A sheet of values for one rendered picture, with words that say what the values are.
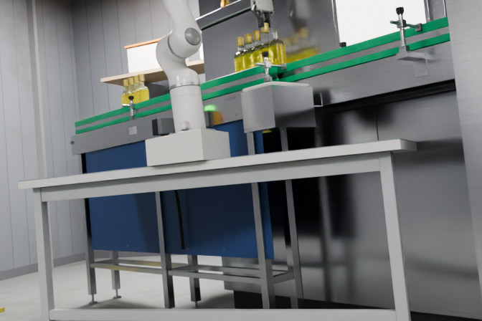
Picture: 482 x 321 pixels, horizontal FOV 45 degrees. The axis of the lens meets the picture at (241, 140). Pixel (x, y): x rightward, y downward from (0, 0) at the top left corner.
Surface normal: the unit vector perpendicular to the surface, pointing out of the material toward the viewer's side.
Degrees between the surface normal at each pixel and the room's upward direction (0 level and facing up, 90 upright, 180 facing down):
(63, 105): 90
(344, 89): 90
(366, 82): 90
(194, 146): 90
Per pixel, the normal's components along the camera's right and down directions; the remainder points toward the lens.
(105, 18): -0.40, -0.03
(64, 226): 0.91, -0.11
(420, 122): -0.75, 0.02
